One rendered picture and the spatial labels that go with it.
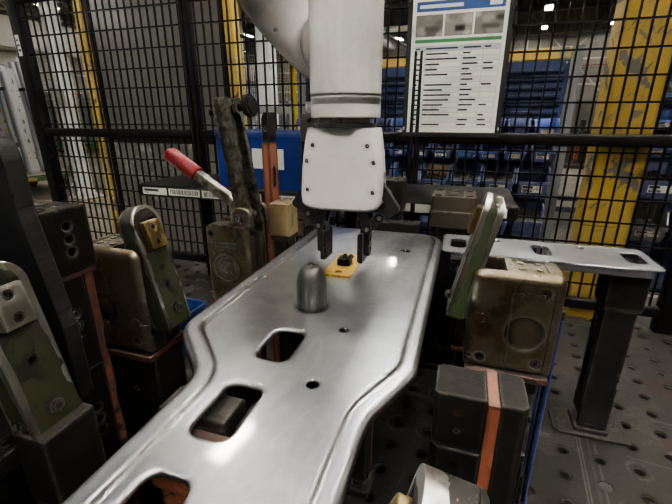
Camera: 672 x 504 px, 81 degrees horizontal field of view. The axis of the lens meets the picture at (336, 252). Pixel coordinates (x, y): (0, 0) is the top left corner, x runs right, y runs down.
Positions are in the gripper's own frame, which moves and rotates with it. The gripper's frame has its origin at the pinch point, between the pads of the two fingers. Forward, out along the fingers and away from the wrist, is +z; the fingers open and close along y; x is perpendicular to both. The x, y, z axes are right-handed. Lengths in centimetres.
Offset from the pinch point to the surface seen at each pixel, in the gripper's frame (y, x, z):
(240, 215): -13.8, -2.7, -3.6
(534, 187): 47, 154, 14
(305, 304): 0.0, -14.1, 2.2
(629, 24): 44, 58, -34
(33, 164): -651, 428, 54
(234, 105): -14.5, -0.9, -17.5
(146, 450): -2.6, -33.7, 3.1
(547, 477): 30.0, 2.5, 33.0
